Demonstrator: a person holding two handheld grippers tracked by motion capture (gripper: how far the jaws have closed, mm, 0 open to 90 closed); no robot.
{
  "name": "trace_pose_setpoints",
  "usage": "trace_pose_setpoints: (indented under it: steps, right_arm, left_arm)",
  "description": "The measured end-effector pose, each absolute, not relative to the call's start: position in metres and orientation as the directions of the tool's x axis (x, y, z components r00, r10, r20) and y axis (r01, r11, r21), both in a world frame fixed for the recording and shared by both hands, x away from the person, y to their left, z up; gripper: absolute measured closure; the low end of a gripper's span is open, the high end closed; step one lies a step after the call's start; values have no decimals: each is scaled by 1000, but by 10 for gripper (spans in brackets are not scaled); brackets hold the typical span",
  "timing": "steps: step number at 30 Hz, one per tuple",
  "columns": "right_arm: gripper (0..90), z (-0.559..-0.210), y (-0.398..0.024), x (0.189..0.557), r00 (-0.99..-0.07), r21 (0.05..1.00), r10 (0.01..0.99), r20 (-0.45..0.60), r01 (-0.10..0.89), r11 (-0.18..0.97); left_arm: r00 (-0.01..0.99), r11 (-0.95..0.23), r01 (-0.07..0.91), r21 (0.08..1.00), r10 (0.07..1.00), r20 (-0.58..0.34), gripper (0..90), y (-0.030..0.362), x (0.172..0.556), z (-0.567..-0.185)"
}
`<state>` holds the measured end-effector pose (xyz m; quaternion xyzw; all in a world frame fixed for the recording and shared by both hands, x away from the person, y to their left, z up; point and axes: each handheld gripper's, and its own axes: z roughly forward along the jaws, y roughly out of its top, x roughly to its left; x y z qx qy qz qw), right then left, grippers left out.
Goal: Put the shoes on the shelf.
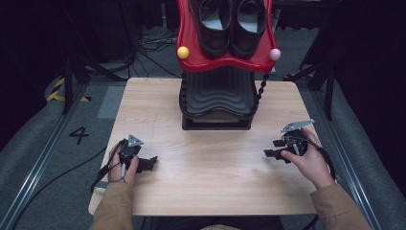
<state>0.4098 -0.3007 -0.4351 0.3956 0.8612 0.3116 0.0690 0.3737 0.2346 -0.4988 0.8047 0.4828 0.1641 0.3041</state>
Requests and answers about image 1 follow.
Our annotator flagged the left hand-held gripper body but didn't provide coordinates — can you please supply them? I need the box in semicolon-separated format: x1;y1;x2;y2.
118;134;146;171

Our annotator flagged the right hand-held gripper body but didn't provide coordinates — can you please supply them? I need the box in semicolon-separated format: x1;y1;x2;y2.
280;118;316;157

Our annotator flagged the red and black shoe rack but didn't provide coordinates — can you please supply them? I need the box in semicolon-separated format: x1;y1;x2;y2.
175;0;282;131

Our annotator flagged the black leather shoe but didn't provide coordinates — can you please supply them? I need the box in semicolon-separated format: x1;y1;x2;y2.
229;0;269;60
188;0;236;60

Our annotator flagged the person's left hand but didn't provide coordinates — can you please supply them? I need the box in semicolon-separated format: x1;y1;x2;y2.
107;145;141;185

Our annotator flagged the person's right hand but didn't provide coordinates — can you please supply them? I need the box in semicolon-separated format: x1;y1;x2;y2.
280;126;337;191

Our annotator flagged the black metal stand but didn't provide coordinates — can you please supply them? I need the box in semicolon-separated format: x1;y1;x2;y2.
60;0;129;116
282;0;337;122

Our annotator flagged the yellow and black floor tape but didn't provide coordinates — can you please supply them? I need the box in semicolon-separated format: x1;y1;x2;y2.
46;77;92;104

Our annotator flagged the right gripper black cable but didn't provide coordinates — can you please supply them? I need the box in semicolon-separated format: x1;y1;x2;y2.
282;135;337;180

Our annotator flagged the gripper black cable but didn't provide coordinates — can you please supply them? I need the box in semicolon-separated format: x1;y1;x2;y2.
11;140;126;230
282;135;337;180

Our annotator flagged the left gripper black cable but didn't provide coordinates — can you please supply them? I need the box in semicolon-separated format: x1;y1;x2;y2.
11;140;126;230

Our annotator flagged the bundle of floor cables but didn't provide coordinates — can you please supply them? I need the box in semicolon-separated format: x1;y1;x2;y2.
128;26;183;80

